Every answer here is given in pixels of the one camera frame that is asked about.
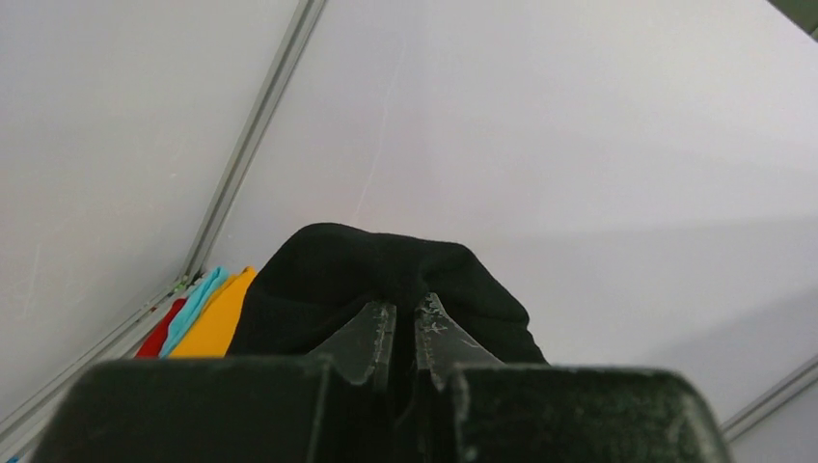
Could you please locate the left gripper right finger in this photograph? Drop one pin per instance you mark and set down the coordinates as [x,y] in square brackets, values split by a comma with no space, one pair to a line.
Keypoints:
[443,345]

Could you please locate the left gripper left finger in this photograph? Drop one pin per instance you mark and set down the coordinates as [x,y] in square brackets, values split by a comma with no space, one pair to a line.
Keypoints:
[361,350]

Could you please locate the black t shirt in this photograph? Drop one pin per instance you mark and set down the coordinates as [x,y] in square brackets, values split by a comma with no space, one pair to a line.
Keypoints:
[325,273]

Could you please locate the folded orange t shirt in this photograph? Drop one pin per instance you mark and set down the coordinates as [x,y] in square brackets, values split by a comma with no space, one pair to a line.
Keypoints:
[211,335]

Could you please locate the folded cyan t shirt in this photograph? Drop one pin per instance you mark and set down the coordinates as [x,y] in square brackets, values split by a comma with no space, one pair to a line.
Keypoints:
[192,308]

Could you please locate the folded red t shirt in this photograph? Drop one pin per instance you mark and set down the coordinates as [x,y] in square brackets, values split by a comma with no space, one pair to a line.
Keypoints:
[152,345]

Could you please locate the aluminium frame rail left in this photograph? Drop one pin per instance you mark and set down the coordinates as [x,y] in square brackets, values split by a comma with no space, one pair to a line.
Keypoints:
[126,129]

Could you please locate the aluminium frame rail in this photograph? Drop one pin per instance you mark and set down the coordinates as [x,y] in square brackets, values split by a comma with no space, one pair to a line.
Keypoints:
[762,408]
[126,129]

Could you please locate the aluminium frame rail right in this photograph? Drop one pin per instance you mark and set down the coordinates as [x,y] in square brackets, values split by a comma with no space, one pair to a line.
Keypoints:
[762,408]

